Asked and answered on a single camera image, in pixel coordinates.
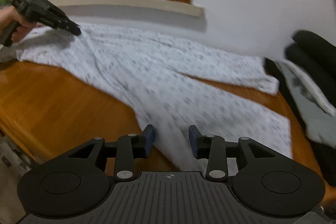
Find person's left hand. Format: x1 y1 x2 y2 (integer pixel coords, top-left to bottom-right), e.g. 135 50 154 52
0 6 44 42

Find white checker-print pants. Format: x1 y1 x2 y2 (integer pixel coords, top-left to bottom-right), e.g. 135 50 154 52
16 22 293 172

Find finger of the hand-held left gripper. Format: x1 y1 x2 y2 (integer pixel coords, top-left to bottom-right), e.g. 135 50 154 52
51 4 80 31
39 21 80 35

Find beige window sill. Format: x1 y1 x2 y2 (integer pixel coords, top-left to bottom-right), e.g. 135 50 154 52
45 0 205 18

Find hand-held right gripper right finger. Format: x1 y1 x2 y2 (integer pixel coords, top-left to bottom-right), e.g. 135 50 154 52
189 125 275 182

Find black folded garment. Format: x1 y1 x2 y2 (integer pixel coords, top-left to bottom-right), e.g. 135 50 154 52
264 56 336 182

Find stack of folded clothes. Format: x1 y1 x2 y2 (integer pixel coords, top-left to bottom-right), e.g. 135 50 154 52
285 30 336 75

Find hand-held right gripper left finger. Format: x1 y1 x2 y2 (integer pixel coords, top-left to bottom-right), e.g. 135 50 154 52
68 125 155 182

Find grey folded garment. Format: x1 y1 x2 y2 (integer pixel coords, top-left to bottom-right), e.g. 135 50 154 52
273 59 336 146

